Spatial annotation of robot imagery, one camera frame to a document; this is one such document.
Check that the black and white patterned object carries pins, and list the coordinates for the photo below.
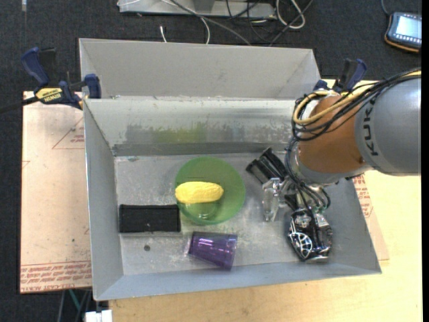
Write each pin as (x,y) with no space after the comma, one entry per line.
(310,237)

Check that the yellow sponge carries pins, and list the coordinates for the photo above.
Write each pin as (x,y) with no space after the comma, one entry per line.
(199,192)

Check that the purple plastic cup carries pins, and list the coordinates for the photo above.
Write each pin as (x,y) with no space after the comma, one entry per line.
(212,248)

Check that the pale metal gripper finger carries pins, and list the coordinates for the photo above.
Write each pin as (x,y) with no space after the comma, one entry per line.
(267,203)
(275,188)

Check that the dark green flat block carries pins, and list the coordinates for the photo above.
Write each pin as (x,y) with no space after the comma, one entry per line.
(149,218)

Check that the brown cardboard board red print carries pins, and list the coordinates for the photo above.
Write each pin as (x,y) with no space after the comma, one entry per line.
(53,186)

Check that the grey metal bin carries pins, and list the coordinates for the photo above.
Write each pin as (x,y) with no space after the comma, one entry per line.
(161,253)

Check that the black ribbed plastic object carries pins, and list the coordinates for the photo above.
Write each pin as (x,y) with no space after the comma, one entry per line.
(266,168)

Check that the green plastic bowl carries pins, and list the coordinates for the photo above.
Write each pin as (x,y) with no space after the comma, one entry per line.
(228,183)

